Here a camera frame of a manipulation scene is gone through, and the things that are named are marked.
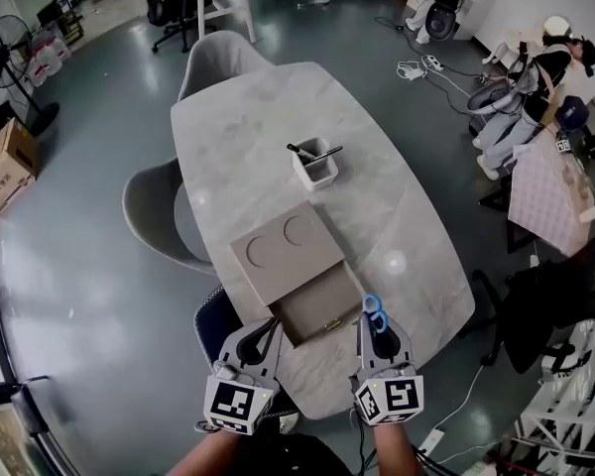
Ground white metal rack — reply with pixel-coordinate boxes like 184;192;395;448
518;314;595;476

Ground group of plastic jugs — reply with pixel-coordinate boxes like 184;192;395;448
28;31;72;87

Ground cardboard box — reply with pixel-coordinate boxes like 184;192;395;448
0;116;40;218

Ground blue mesh chair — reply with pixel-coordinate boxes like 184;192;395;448
192;285;245;367

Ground dark blue cap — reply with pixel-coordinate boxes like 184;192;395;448
554;94;591;133

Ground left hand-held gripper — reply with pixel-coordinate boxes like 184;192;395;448
202;317;285;436

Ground person's dark clothing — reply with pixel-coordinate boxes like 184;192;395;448
235;412;366;476

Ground pink table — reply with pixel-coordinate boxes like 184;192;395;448
507;129;595;259

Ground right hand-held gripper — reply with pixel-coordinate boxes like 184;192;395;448
349;313;424;428

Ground blue-handled scissors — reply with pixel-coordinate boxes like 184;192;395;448
361;293;391;347

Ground person's right forearm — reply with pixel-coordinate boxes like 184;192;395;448
373;420;425;476

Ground black office chair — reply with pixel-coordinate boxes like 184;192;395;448
469;233;595;377
132;0;218;55

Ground black cable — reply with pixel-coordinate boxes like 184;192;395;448
348;404;379;476

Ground person's left forearm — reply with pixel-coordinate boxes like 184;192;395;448
166;427;242;476

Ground black pen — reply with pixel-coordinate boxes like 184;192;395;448
286;143;319;166
302;145;345;165

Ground black standing fan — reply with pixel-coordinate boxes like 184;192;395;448
0;14;61;138

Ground beige organizer tray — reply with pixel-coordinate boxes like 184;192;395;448
228;200;366;349

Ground grey shell chair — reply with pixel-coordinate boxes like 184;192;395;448
122;156;220;278
178;30;275;102
467;84;523;119

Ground white pen holder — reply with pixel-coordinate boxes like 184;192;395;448
292;136;340;191

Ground white cable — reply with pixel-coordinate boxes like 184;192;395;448
436;363;486;434

